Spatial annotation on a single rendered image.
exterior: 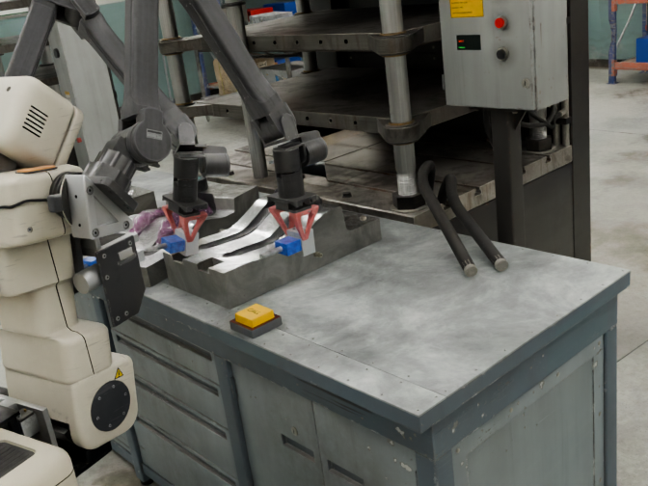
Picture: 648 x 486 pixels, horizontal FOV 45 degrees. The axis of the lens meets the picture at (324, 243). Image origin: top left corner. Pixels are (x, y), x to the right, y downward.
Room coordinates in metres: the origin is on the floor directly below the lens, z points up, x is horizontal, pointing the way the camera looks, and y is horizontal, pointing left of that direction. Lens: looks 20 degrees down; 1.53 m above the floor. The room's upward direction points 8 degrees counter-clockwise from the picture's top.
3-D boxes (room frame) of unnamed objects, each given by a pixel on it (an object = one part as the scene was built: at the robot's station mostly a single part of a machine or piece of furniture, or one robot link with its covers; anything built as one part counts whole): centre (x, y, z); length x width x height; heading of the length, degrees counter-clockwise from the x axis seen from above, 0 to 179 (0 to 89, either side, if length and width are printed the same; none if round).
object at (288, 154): (1.65, 0.05, 1.12); 0.07 x 0.06 x 0.07; 133
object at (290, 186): (1.65, 0.06, 1.06); 0.10 x 0.07 x 0.07; 39
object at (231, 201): (2.11, 0.42, 0.86); 0.50 x 0.26 x 0.11; 147
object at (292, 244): (1.62, 0.09, 0.94); 0.13 x 0.05 x 0.05; 129
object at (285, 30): (2.91, -0.19, 1.20); 1.29 x 0.83 x 0.19; 40
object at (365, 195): (2.91, -0.17, 0.76); 1.30 x 0.84 x 0.07; 40
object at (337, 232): (1.89, 0.12, 0.87); 0.50 x 0.26 x 0.14; 130
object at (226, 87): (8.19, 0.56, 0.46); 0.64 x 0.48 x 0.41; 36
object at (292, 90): (2.91, -0.19, 0.96); 1.29 x 0.83 x 0.18; 40
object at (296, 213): (1.64, 0.05, 0.99); 0.07 x 0.07 x 0.09; 39
